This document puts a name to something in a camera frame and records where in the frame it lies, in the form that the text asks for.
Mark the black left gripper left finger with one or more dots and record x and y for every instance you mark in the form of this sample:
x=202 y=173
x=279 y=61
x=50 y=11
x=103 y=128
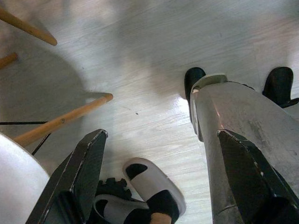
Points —
x=79 y=177

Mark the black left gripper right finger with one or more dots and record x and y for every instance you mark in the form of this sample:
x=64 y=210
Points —
x=247 y=177

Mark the black metal chair strut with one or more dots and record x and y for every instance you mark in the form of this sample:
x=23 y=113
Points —
x=23 y=122
x=41 y=143

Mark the white plastic chair seat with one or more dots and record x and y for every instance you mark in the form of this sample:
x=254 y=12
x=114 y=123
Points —
x=18 y=182

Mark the wooden chair leg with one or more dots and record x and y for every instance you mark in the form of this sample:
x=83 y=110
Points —
x=70 y=116
x=8 y=59
x=25 y=26

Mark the white and black slipper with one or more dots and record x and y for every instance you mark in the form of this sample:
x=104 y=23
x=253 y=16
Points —
x=154 y=182
x=116 y=207

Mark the person's foot in black sock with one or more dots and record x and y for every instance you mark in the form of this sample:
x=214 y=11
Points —
x=163 y=203
x=137 y=217

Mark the black robot right foot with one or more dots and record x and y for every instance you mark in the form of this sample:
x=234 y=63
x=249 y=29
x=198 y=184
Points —
x=279 y=86

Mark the black robot foot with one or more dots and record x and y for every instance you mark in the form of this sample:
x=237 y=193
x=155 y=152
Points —
x=194 y=78
x=279 y=86

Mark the black robot left foot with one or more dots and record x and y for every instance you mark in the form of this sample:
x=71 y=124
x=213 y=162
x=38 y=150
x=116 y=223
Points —
x=194 y=78

